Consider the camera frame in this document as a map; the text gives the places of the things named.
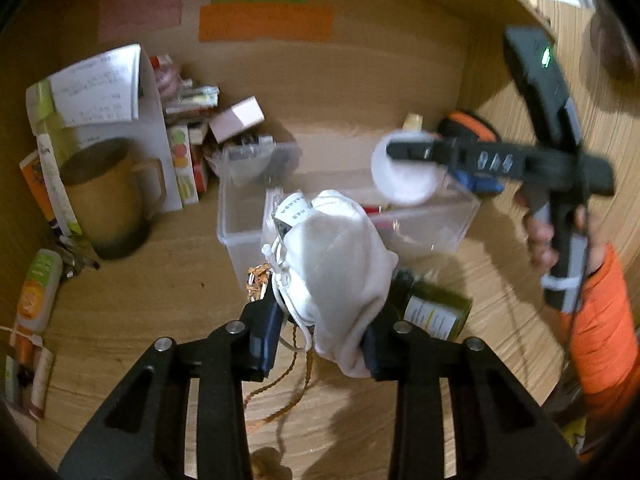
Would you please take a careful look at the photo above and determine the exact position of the clear plastic storage bin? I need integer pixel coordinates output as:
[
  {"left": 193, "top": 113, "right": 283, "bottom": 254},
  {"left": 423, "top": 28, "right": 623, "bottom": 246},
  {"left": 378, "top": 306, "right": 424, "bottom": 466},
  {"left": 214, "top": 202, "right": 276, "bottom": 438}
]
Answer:
[{"left": 216, "top": 140, "right": 483, "bottom": 291}]

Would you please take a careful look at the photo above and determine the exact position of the white drawstring cloth bag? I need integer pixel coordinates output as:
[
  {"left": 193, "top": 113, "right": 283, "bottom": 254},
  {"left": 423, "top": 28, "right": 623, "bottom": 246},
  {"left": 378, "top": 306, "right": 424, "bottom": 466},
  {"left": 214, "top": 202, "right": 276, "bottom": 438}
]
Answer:
[{"left": 262, "top": 190, "right": 399, "bottom": 378}]

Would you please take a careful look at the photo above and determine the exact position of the white round jar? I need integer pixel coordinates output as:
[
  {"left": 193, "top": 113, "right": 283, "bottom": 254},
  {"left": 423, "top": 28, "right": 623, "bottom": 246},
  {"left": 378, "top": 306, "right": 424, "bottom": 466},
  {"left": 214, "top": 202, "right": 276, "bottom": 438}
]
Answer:
[{"left": 371, "top": 130, "right": 445, "bottom": 207}]

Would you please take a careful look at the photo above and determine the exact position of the white document stand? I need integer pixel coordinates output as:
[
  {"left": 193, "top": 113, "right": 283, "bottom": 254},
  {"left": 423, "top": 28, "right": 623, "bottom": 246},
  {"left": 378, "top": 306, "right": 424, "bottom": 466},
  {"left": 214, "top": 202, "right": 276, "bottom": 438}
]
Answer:
[{"left": 26, "top": 44, "right": 182, "bottom": 212}]

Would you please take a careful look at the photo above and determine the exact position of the blue patchwork pouch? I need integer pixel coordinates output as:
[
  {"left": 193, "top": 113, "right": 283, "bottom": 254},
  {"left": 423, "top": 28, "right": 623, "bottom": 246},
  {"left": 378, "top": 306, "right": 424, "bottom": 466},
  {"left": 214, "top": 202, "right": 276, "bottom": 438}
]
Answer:
[{"left": 449, "top": 170, "right": 504, "bottom": 197}]

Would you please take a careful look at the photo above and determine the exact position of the orange green tube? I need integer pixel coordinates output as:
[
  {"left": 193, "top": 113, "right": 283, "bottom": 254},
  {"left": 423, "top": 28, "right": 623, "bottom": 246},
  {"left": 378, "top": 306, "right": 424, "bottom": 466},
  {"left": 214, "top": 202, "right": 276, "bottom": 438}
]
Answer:
[{"left": 16, "top": 249, "right": 63, "bottom": 334}]

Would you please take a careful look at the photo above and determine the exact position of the person right hand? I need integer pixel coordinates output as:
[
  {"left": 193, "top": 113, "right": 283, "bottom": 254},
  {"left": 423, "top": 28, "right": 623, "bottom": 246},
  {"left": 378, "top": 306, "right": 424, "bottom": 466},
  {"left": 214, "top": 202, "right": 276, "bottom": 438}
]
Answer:
[{"left": 514, "top": 185, "right": 606, "bottom": 275}]

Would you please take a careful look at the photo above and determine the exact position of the beige lotion tube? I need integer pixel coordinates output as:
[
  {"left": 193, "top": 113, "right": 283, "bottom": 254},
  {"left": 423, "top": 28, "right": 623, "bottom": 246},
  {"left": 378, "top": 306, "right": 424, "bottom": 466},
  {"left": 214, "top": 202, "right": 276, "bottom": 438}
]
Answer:
[{"left": 402, "top": 113, "right": 423, "bottom": 132}]

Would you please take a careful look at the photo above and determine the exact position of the pink sticky note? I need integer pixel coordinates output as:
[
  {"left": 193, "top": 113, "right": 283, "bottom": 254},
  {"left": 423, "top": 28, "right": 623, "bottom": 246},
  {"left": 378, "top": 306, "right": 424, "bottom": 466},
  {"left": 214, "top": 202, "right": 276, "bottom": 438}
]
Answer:
[{"left": 98, "top": 0, "right": 182, "bottom": 42}]

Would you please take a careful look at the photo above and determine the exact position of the dark green spray bottle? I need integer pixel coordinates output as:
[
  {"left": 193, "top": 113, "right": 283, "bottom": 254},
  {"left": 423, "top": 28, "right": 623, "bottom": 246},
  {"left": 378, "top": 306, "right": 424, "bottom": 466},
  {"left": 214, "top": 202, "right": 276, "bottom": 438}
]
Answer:
[{"left": 388, "top": 269, "right": 473, "bottom": 341}]

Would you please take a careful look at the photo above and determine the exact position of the green gourd charm with cord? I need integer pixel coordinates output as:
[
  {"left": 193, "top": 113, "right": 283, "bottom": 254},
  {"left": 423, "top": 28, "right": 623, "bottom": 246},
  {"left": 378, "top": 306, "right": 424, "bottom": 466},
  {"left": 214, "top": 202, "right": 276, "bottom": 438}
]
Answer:
[{"left": 242, "top": 263, "right": 317, "bottom": 436}]

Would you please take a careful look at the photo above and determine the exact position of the orange sleeve forearm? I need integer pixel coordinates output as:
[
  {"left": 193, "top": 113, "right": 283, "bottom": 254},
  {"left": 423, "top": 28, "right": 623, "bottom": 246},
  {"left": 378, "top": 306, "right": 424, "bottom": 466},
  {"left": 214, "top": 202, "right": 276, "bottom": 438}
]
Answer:
[{"left": 558, "top": 244, "right": 639, "bottom": 460}]

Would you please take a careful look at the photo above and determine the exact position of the small pink white box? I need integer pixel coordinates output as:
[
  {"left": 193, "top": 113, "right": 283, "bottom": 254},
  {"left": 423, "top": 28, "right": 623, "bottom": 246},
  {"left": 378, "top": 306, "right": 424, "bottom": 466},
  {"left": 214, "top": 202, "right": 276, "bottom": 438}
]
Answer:
[{"left": 209, "top": 96, "right": 265, "bottom": 144}]

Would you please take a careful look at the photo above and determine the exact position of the orange sticky note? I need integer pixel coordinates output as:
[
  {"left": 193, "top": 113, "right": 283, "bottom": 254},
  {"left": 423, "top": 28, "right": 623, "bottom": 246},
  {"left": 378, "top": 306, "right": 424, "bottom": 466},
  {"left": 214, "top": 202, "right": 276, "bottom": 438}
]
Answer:
[{"left": 198, "top": 1, "right": 334, "bottom": 42}]

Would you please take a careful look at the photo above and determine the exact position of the black orange zipper case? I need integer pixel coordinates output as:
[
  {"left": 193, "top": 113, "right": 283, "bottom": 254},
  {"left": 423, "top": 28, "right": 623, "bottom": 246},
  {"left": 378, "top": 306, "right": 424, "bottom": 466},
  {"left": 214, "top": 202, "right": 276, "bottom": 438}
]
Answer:
[{"left": 436, "top": 110, "right": 501, "bottom": 143}]

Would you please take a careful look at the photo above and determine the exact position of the clear plastic bowl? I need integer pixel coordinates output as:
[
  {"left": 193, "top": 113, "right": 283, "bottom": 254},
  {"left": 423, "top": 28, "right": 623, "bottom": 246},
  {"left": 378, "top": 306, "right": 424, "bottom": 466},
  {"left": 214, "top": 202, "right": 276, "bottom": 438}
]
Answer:
[{"left": 204, "top": 141, "right": 277, "bottom": 186}]

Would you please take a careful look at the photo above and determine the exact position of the stack of books and papers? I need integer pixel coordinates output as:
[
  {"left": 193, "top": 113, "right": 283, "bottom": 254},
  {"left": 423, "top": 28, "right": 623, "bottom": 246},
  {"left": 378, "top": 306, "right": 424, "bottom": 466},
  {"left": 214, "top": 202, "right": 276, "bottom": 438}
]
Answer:
[{"left": 150, "top": 55, "right": 219, "bottom": 206}]

